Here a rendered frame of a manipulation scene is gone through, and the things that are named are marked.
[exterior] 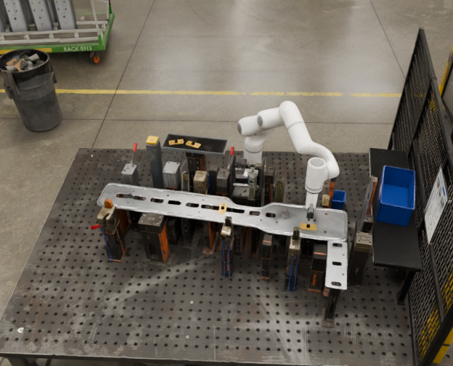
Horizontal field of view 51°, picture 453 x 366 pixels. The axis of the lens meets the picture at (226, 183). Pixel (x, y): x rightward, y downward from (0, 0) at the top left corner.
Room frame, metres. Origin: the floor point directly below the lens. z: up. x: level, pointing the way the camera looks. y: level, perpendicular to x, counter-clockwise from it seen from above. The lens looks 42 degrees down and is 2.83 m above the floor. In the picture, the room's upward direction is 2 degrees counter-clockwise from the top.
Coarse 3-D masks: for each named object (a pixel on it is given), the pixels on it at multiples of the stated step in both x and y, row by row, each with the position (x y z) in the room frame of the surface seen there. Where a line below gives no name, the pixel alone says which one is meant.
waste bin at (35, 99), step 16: (0, 64) 4.13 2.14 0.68; (16, 64) 4.04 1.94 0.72; (32, 64) 4.16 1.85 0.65; (48, 64) 4.10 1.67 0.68; (16, 80) 3.89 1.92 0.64; (32, 80) 3.93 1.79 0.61; (48, 80) 4.05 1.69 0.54; (16, 96) 3.95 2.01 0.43; (32, 96) 3.94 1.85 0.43; (48, 96) 4.03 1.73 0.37; (32, 112) 3.94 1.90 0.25; (48, 112) 4.00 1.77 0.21; (32, 128) 3.95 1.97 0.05; (48, 128) 3.97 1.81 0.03
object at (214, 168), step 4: (212, 168) 2.02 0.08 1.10; (216, 168) 2.02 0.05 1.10; (212, 172) 2.01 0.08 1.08; (216, 172) 2.00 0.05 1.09; (212, 176) 2.01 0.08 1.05; (216, 176) 2.00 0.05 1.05; (212, 180) 2.01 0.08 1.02; (216, 180) 2.01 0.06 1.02; (212, 184) 2.01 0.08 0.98; (216, 184) 2.01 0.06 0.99; (212, 188) 2.01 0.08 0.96; (216, 188) 2.01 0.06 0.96; (212, 192) 2.01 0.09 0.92; (216, 192) 2.01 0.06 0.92; (216, 208) 2.01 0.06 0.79
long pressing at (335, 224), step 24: (120, 192) 1.95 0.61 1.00; (144, 192) 1.94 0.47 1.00; (168, 192) 1.94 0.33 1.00; (192, 192) 1.93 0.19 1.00; (192, 216) 1.75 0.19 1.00; (216, 216) 1.74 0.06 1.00; (240, 216) 1.73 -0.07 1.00; (264, 216) 1.73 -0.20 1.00; (288, 216) 1.72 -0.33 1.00; (336, 216) 1.72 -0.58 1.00; (336, 240) 1.55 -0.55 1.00
